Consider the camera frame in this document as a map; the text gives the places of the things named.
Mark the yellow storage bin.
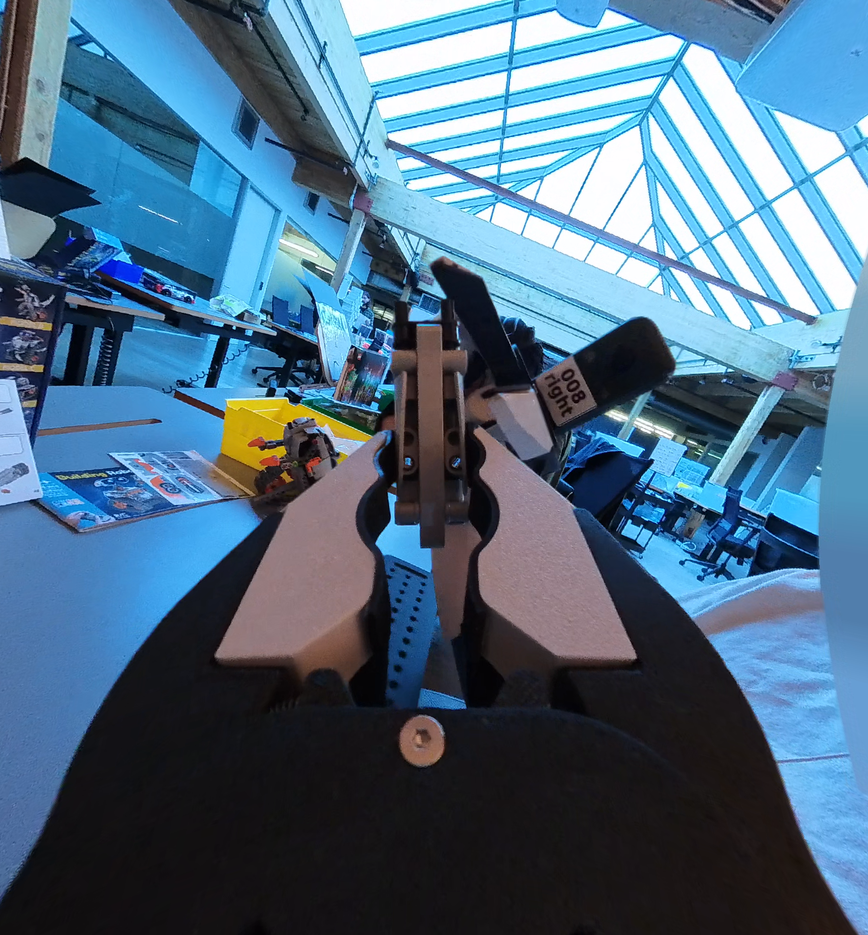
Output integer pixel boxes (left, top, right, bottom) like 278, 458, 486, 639
221, 396, 375, 476

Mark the white orange leaflet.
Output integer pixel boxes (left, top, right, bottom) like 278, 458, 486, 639
109, 450, 225, 506

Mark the colourful toy box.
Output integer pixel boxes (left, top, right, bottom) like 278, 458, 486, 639
334, 345, 393, 407

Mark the dark blue kit box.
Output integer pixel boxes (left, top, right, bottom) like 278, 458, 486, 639
0, 252, 67, 443

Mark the grey orange toy robot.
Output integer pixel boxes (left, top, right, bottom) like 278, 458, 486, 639
247, 416, 341, 506

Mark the black angled panel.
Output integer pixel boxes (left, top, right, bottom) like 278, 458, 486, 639
0, 157, 102, 218

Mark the person's white shirt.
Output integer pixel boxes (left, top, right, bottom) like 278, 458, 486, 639
679, 568, 868, 935

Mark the grey brick assembly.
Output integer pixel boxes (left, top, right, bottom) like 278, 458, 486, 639
390, 298, 473, 550

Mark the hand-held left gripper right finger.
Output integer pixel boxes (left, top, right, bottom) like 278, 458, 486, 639
467, 427, 640, 691

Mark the black legged table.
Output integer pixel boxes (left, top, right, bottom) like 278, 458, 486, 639
61, 291, 166, 388
98, 272, 278, 388

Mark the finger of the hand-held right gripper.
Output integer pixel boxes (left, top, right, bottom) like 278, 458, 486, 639
430, 526, 483, 644
487, 387, 557, 463

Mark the white hanging panel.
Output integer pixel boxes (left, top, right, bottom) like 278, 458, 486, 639
735, 0, 868, 134

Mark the green bin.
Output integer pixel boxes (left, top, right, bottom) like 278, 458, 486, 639
301, 394, 385, 433

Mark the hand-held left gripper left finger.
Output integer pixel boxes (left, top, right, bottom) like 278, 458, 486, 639
215, 430, 393, 691

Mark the toy car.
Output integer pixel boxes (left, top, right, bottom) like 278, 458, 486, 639
140, 269, 198, 305

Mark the person's right forearm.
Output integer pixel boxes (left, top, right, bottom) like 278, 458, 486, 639
423, 641, 468, 695

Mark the blue instruction booklet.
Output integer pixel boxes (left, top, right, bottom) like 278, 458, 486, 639
38, 449, 254, 534

